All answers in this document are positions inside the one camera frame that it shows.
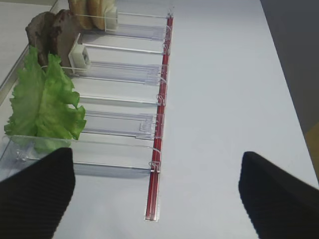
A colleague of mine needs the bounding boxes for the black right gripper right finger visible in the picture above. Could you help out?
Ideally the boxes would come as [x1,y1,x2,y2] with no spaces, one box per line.
[238,151,319,239]

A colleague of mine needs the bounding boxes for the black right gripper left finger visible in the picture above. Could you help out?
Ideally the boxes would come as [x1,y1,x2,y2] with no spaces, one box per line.
[0,147,75,239]

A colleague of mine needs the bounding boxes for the green lettuce leaf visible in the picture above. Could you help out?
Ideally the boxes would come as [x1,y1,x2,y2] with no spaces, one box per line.
[4,46,86,152]

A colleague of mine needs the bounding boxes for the brown meat patty front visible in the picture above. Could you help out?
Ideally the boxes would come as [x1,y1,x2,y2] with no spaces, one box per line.
[25,11,55,66]

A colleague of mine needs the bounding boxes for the brown meat patty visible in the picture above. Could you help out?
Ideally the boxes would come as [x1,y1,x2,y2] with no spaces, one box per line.
[25,11,55,66]
[49,9,81,68]

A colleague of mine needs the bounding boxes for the brown meat patty back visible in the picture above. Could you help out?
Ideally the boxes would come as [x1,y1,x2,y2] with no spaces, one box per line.
[49,9,81,68]

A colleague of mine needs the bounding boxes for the clear acrylic right food rack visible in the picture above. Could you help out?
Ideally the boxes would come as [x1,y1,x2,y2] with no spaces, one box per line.
[0,0,174,179]

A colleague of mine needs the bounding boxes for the bun half left of pair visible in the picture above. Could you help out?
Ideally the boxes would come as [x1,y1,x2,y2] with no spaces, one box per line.
[68,0,93,30]

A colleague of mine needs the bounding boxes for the bun half of pair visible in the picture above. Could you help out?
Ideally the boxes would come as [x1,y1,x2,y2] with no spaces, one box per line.
[68,0,93,30]
[87,0,118,30]

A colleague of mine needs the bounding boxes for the bun half right of pair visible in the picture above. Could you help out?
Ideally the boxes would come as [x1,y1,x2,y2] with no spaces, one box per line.
[87,0,118,30]

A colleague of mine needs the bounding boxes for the red rail strip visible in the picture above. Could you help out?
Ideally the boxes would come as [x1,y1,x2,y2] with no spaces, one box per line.
[145,14,173,221]

